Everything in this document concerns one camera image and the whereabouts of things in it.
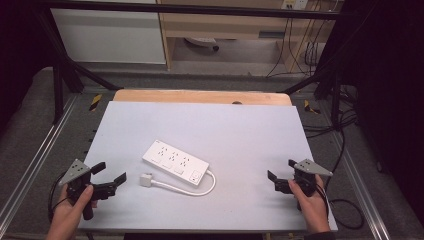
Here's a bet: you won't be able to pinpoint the black metal frame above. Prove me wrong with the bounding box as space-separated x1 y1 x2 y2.
34 0 354 132

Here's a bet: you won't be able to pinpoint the black curtain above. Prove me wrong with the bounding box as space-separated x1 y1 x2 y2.
0 0 56 129
328 0 424 219

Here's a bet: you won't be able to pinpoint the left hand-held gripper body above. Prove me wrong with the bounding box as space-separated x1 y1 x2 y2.
58 158 118 221

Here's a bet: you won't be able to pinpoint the black hanging cables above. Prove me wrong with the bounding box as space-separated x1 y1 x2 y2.
265 9 322 79

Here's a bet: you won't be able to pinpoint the person's right hand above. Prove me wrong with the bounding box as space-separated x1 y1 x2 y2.
287 174 332 234

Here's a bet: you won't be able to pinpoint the wooden table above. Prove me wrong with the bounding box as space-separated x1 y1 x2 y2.
112 88 293 107

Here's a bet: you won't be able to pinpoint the white cabinet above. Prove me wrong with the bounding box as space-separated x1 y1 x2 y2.
50 0 167 65

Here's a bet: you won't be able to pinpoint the white work board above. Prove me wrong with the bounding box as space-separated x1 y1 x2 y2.
77 101 339 233

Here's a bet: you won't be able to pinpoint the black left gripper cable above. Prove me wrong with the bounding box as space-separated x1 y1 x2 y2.
47 171 70 223

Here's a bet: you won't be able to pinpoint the grey device under desk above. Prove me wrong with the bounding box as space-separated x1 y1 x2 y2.
184 36 221 53

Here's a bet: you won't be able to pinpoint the white wall outlet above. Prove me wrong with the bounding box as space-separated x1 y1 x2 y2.
280 0 310 11

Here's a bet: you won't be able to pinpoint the black floor cables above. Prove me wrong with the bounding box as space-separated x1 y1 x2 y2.
301 84 359 139

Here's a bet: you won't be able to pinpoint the person's left hand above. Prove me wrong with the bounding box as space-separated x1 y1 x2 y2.
45 184 99 240

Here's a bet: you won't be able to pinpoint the aluminium rail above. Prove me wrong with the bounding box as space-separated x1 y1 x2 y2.
0 95 78 228
328 132 392 240

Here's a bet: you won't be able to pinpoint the yellow black tape strip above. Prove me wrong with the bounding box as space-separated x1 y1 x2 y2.
88 93 103 112
303 99 322 115

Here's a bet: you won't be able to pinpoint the white power strip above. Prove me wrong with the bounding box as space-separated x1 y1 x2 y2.
141 139 211 187

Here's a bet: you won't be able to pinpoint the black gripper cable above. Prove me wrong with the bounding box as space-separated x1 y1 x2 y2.
319 129 365 231
47 171 70 223

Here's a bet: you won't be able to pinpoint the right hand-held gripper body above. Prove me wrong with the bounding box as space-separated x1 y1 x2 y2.
275 158 334 198

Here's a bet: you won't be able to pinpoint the light wooden desk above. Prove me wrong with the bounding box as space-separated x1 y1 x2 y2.
156 0 338 73

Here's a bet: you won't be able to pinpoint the white plug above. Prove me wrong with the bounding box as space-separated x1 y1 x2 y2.
139 172 154 188

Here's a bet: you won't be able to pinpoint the white power strip cable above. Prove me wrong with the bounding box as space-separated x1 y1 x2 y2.
151 169 217 197

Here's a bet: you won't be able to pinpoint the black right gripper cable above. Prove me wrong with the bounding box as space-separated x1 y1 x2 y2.
319 129 365 231

